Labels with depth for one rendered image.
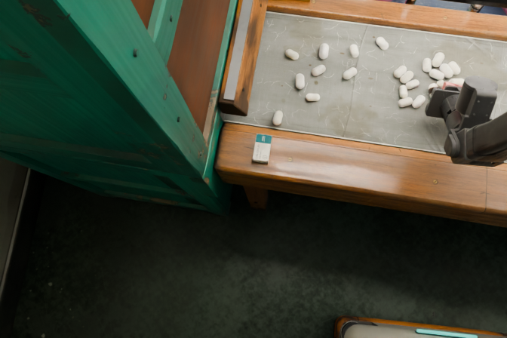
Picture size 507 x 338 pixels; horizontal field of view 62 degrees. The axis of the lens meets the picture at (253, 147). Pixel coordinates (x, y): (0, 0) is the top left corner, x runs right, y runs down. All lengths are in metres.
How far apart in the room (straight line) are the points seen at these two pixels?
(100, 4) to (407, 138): 0.80
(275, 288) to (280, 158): 0.83
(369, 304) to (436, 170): 0.84
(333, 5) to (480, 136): 0.50
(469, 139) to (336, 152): 0.28
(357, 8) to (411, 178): 0.43
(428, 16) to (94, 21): 0.90
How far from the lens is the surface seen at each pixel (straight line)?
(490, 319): 1.87
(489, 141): 0.77
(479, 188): 1.03
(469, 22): 1.17
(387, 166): 0.97
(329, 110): 1.01
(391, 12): 1.12
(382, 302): 1.74
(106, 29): 0.37
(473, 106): 0.85
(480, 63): 1.16
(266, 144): 0.93
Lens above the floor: 1.68
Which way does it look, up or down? 75 degrees down
